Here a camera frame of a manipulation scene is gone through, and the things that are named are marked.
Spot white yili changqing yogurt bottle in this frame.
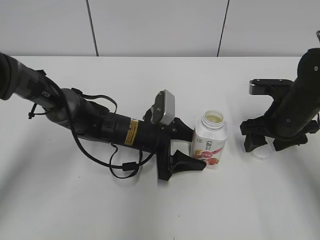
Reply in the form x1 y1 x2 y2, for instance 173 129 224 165
190 110 228 170

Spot white bottle cap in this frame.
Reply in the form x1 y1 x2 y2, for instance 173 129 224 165
251 144 273 161

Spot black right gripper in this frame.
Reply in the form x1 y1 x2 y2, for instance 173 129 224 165
240 100 320 153

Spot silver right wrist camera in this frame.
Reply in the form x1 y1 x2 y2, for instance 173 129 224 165
249 78 293 97

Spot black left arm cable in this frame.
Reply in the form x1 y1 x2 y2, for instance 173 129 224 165
49 79 158 179

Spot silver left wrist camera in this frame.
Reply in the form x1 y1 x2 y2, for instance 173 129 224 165
151 89 175 126

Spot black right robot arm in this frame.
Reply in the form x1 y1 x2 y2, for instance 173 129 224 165
240 48 320 153

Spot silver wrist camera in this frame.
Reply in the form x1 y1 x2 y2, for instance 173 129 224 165
249 78 293 97
151 89 175 126

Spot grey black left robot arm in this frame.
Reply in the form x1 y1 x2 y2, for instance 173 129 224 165
0 54 206 181

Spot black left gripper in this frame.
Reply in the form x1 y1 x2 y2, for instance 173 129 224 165
137 105 206 181

